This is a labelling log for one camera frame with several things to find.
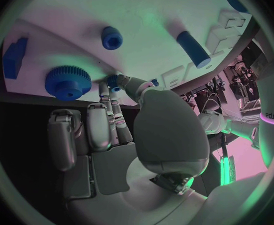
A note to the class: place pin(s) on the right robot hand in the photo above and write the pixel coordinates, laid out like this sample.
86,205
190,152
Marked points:
169,127

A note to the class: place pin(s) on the small blue gear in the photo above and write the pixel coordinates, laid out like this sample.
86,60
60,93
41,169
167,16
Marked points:
112,81

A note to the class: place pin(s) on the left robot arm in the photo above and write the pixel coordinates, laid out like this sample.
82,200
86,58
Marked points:
237,127

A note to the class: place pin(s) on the white task board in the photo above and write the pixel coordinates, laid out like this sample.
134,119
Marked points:
150,13

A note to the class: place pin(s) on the small blue peg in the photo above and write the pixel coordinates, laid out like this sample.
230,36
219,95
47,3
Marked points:
154,82

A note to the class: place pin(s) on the long blue peg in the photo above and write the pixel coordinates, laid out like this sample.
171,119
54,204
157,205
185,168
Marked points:
193,48

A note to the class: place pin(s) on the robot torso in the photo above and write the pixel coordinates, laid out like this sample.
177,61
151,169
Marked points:
270,101

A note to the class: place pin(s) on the blue socket head plug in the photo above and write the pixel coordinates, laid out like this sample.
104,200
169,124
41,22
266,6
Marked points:
112,39

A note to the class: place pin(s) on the large blue gear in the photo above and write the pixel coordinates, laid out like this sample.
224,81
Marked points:
66,80

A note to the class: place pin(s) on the thick blue cylinder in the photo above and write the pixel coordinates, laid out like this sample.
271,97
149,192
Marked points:
235,2

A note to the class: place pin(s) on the blue block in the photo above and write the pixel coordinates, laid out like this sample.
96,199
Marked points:
13,60

